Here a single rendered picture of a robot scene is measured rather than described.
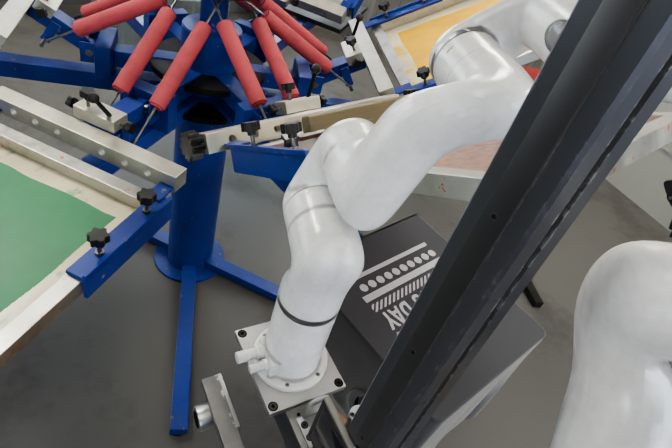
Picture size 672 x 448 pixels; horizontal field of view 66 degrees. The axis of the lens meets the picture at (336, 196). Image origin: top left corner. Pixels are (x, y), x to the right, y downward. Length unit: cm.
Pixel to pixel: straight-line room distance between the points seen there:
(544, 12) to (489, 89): 14
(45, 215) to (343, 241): 88
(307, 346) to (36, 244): 73
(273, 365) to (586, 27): 66
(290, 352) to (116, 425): 136
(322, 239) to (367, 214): 7
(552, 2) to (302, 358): 59
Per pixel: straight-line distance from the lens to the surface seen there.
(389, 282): 134
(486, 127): 56
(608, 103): 34
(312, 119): 116
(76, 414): 215
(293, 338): 79
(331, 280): 67
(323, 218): 68
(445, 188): 80
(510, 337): 139
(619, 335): 44
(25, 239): 133
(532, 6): 67
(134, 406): 214
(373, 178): 59
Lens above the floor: 189
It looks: 38 degrees down
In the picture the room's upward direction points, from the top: 18 degrees clockwise
